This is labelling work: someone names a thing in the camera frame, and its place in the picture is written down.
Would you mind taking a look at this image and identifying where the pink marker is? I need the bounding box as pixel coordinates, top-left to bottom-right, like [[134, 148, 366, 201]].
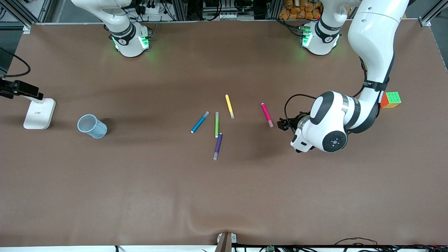
[[261, 103, 274, 128]]

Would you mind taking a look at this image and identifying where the blue marker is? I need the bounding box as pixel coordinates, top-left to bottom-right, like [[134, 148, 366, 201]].
[[190, 111, 210, 134]]

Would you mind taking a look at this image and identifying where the white desk stand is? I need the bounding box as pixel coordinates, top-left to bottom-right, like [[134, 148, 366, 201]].
[[23, 94, 56, 130]]

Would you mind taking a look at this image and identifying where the yellow marker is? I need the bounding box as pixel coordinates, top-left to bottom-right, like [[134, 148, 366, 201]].
[[225, 94, 235, 119]]

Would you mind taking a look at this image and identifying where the purple marker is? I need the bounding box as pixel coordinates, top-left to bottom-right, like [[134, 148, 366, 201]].
[[213, 133, 223, 161]]

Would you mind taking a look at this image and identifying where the translucent blue plastic cup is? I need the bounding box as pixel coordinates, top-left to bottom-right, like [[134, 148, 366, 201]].
[[77, 114, 108, 139]]

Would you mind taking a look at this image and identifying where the brown table mat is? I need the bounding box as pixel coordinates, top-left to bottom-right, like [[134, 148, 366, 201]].
[[0, 19, 448, 247]]

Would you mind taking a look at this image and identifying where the colourful puzzle cube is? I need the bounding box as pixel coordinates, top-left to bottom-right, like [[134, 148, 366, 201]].
[[380, 92, 402, 109]]

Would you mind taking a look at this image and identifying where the orange snack packets pile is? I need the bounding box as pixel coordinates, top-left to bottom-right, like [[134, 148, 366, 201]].
[[279, 0, 322, 20]]

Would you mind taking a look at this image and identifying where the metal table clamp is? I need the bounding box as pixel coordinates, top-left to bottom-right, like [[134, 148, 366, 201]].
[[215, 232, 238, 252]]

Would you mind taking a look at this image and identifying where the grey equipment box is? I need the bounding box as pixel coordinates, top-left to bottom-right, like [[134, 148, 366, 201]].
[[202, 0, 254, 21]]

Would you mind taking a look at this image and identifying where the white power strip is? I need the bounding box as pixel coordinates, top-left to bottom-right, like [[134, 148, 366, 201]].
[[138, 3, 167, 14]]

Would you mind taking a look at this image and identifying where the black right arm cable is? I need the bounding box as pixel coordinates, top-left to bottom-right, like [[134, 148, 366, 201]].
[[0, 47, 31, 78]]

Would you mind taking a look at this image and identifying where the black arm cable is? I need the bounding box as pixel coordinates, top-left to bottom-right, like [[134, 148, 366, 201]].
[[0, 47, 31, 78], [284, 56, 368, 123]]

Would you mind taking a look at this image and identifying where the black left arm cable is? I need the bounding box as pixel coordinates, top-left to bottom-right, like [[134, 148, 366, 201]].
[[284, 56, 368, 123]]

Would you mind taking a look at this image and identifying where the black floor cables bundle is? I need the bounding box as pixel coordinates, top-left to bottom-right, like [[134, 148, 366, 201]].
[[331, 237, 448, 252]]

